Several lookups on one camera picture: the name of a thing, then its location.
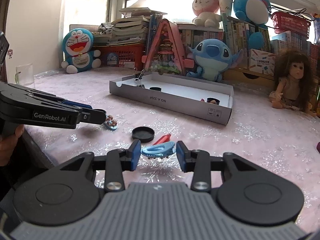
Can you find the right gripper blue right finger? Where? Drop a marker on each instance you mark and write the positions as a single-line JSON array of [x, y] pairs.
[[198, 162]]

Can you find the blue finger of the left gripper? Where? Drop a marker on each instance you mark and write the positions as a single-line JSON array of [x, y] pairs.
[[76, 104], [92, 116]]

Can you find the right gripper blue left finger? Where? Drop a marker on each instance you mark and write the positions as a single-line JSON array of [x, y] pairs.
[[118, 161]]

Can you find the light blue hair clip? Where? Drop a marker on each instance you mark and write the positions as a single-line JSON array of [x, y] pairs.
[[163, 150]]

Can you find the large black binder clip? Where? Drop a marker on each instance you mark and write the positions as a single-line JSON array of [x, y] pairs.
[[139, 83]]

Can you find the person left hand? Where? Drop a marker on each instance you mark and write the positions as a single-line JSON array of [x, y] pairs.
[[8, 144]]

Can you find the Doraemon plush toy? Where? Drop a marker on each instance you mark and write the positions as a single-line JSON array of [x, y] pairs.
[[77, 48]]

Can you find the small black binder clip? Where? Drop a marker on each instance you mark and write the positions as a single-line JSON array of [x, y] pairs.
[[140, 74]]

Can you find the white cardboard box tray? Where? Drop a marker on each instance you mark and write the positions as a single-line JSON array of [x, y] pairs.
[[180, 94]]

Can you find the red plastic crate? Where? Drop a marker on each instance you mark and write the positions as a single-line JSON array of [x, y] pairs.
[[123, 56]]

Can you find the wooden drawer shelf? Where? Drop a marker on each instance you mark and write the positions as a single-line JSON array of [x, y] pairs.
[[245, 76]]

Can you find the stack of books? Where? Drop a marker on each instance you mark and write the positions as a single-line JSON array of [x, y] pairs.
[[138, 25]]

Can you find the pink triangular dollhouse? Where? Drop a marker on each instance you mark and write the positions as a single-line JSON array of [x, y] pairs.
[[167, 53]]

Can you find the Stitch plush toy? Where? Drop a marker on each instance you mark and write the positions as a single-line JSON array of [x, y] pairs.
[[213, 57]]

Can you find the white patterned cardboard box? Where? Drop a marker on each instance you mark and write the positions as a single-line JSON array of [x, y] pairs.
[[261, 62]]

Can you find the brown haired doll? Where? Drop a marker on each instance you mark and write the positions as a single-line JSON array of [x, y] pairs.
[[293, 82]]

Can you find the row of books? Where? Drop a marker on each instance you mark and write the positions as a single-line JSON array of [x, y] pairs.
[[235, 34]]

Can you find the pink bunny plush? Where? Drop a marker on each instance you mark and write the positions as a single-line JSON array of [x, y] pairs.
[[206, 13]]

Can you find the blue white plush toy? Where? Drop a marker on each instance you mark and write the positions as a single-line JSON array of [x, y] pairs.
[[255, 12]]

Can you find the red wire basket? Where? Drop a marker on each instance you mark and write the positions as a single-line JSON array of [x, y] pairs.
[[284, 21]]

